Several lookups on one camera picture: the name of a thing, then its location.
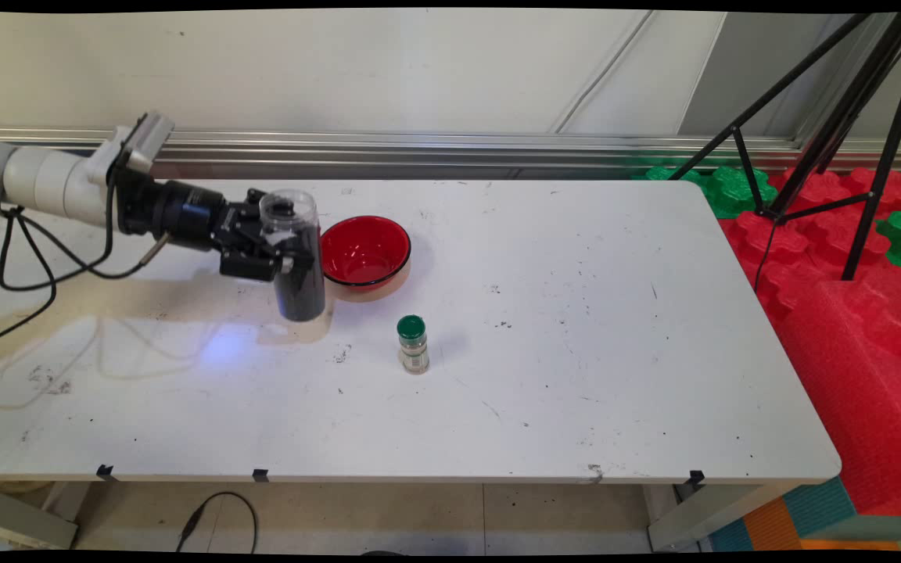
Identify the black tape piece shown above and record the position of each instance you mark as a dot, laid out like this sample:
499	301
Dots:
697	476
105	471
260	475

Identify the blue foam floor tile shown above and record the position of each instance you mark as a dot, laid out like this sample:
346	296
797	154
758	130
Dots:
818	504

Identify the spice bottle with green lid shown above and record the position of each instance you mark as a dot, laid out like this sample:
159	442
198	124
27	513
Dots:
413	348

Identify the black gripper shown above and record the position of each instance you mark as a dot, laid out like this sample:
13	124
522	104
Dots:
177	215

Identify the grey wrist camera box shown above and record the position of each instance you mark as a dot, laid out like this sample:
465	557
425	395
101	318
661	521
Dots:
145	137

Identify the grey table leg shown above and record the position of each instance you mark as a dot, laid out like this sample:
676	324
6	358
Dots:
708	512
20	520

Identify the aluminium wall rail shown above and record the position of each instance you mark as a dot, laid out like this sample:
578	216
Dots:
419	148

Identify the red foam puzzle tiles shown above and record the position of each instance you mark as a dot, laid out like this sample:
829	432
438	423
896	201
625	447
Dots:
810	234

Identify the clear jar with black seeds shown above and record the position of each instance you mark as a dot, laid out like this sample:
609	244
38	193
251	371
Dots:
302	289

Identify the orange foam floor tile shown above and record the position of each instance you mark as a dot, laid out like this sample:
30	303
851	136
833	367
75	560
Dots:
771	525

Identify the red bowl with black rim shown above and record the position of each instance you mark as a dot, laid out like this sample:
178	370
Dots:
368	250

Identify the black tripod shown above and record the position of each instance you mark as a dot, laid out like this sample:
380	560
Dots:
886	160

